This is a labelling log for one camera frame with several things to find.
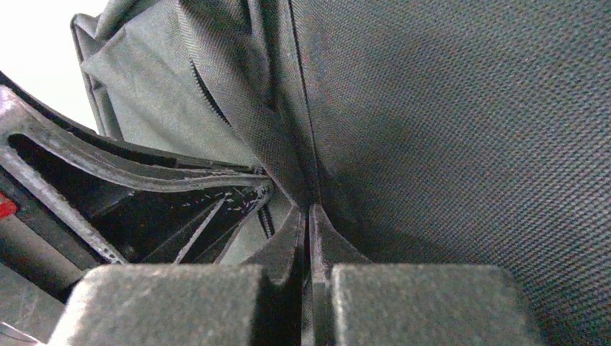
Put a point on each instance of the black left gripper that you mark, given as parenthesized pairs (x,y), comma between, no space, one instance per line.
(72,200)

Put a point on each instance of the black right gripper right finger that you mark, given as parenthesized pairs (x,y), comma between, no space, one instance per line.
(357,302)

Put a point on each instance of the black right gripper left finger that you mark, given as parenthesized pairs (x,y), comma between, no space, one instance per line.
(255,303)

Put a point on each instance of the black student backpack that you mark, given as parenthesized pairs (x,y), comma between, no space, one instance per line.
(430,131)

